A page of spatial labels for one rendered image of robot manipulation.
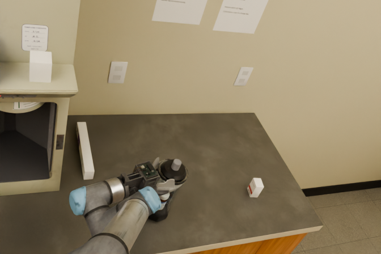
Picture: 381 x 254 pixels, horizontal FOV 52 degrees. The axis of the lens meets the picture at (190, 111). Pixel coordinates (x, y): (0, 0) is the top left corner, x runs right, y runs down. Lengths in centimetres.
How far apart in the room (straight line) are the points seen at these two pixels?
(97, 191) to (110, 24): 68
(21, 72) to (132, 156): 74
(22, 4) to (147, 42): 74
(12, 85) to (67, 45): 17
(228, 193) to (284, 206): 25
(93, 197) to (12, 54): 45
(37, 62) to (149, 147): 84
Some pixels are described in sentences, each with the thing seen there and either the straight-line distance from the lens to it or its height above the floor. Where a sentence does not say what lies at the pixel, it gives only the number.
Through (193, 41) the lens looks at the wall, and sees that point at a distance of 173.
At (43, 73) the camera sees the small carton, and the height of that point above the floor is 154.
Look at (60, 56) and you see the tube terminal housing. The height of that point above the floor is 153.
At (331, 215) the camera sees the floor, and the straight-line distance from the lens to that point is 332.
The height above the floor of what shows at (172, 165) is 120.
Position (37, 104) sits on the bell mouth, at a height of 133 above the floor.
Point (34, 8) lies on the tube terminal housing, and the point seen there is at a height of 167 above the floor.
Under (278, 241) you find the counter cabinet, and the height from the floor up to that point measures 80.
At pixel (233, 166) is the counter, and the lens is 180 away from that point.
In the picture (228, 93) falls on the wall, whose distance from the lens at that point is 201.
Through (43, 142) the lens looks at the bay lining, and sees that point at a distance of 154.
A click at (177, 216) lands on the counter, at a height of 94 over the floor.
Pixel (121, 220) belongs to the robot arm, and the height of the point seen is 138.
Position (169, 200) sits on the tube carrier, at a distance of 141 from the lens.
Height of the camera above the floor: 217
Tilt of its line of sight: 38 degrees down
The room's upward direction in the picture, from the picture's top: 21 degrees clockwise
